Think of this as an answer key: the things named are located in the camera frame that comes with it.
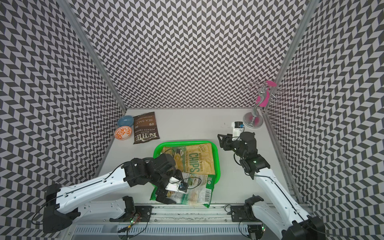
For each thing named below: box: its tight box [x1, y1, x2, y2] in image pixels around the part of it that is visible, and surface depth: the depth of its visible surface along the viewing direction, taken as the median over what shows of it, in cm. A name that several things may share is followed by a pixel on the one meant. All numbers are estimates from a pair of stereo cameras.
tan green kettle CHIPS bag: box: [162, 143, 216, 175], surface depth 84 cm
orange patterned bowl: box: [114, 125, 132, 141], surface depth 104 cm
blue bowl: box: [117, 115, 135, 128], surface depth 110 cm
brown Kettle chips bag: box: [133, 111, 160, 145], surface depth 109 cm
